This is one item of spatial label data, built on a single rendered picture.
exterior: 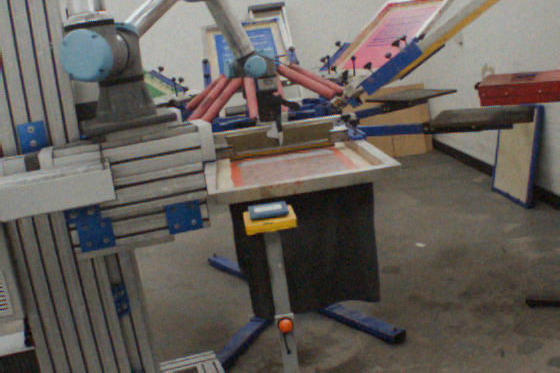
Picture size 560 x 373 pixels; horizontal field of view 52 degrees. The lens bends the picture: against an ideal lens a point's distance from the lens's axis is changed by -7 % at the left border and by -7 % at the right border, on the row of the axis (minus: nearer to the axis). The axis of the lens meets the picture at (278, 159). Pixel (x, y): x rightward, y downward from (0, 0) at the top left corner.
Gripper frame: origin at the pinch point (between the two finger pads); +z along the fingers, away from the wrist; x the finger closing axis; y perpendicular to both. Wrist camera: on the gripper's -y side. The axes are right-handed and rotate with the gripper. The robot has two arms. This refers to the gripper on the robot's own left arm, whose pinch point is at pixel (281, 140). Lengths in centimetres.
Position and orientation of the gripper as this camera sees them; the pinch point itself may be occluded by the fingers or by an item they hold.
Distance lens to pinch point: 235.1
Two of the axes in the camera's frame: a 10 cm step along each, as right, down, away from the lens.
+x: 1.0, 1.8, -9.8
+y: -9.9, 1.5, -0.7
